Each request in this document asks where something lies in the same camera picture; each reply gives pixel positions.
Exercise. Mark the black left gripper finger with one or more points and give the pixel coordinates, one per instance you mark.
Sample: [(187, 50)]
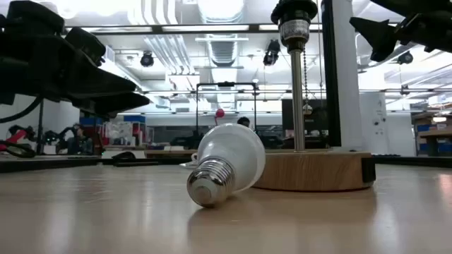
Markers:
[(99, 84), (116, 104)]

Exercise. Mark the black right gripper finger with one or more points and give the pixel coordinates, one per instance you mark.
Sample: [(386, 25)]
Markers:
[(379, 37), (416, 6)]

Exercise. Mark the white lightbulb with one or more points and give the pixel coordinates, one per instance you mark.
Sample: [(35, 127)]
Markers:
[(233, 155)]

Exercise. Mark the lamp with round wooden base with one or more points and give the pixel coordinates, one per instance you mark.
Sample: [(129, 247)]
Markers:
[(310, 171)]

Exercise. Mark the blue storage bin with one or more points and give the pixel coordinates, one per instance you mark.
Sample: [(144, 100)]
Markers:
[(134, 119)]

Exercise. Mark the black ceiling spotlight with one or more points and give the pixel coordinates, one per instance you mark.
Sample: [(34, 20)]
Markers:
[(272, 53), (405, 58), (147, 59)]

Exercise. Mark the person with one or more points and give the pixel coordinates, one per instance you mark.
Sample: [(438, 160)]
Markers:
[(80, 143), (243, 122)]

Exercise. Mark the white round stand base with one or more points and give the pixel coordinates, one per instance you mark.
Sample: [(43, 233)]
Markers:
[(340, 88)]

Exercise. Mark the red and black background robot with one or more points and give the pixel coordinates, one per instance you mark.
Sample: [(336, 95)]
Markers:
[(16, 135)]

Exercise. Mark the black monitor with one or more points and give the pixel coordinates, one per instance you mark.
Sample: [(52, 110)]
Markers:
[(316, 116)]

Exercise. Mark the wooden storage shelf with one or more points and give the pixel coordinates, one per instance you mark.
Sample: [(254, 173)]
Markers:
[(432, 133)]

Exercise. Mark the red ball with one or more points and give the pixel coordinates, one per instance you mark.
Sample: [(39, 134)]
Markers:
[(219, 113)]

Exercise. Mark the black background rig frame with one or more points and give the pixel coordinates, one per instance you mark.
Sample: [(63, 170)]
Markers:
[(40, 127), (226, 84)]

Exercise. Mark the black aluminium rig frame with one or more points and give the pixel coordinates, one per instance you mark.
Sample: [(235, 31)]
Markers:
[(53, 164)]

